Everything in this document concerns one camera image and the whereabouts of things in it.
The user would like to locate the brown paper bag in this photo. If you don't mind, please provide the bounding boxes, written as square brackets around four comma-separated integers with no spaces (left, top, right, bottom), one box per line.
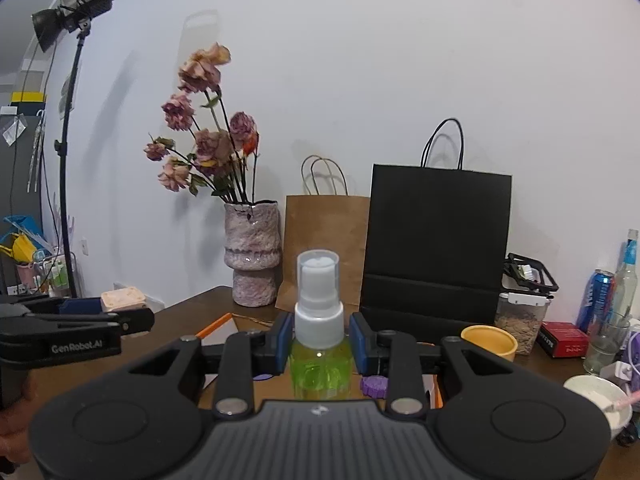
[275,155,371,311]

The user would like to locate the pink speckled vase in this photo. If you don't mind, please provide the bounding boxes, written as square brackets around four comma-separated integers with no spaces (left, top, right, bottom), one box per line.
[223,200,282,307]

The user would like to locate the green spray bottle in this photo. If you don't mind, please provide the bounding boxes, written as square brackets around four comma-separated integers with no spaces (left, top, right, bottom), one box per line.
[289,249,353,401]

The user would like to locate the person's left hand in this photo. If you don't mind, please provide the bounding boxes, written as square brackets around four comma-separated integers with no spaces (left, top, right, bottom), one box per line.
[0,387,32,467]

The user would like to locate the yellow mug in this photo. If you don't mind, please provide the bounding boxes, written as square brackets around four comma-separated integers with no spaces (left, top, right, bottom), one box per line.
[460,325,518,363]

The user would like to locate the clear container black lid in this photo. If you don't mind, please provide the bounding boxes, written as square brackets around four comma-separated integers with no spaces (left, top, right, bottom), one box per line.
[495,252,558,356]

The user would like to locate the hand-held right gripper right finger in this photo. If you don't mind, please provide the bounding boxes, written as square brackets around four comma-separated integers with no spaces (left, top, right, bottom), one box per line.
[349,311,516,418]

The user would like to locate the black studio light head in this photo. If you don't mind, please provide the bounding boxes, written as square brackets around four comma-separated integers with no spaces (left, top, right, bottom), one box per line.
[32,0,118,53]

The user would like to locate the white bowl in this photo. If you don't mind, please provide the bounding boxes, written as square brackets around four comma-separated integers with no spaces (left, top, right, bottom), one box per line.
[563,375,633,441]

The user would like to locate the black paper bag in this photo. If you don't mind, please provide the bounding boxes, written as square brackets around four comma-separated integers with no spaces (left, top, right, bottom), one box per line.
[360,119,513,343]

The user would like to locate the blue drink can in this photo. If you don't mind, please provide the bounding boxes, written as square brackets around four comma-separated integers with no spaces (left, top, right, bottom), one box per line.
[575,269,616,333]

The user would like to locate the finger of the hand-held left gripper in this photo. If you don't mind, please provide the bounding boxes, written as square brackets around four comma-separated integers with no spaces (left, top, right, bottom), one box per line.
[22,307,156,337]
[0,297,103,318]

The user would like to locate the clear drinking glass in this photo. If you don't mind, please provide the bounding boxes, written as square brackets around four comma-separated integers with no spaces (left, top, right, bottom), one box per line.
[582,310,631,376]

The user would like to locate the dried pink roses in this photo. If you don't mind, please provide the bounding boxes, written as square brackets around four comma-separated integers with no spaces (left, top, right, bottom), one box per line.
[145,42,261,206]

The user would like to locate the small red box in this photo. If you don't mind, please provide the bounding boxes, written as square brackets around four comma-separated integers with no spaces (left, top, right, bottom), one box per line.
[540,321,591,358]

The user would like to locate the yellow plastic item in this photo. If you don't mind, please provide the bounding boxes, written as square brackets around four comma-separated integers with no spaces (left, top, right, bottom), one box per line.
[0,232,33,263]

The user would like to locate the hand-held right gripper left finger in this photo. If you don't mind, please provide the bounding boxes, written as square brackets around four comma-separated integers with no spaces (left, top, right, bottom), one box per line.
[127,311,295,420]

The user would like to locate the pink spoon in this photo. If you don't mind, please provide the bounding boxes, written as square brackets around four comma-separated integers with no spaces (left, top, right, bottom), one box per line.
[602,392,640,413]

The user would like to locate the red cardboard box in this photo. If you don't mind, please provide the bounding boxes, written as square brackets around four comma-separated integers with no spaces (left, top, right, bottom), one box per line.
[197,312,443,411]

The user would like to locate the clear glass bottle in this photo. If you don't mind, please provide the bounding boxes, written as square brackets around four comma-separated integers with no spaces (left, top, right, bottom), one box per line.
[612,229,640,326]

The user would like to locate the purple ridged lid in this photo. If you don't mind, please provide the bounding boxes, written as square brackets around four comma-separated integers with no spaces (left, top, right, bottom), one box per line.
[360,375,391,401]

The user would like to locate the wire rack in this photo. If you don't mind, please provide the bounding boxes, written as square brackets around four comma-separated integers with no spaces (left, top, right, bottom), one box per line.
[30,252,78,298]

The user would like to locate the white charger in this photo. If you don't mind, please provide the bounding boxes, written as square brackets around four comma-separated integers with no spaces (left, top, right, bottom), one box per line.
[600,360,636,383]

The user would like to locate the blue plastic item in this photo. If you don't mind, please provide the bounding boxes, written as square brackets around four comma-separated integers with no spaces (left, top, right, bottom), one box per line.
[2,215,46,251]

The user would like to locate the grey refrigerator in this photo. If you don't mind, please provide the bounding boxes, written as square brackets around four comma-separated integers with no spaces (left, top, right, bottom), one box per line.
[0,105,46,293]

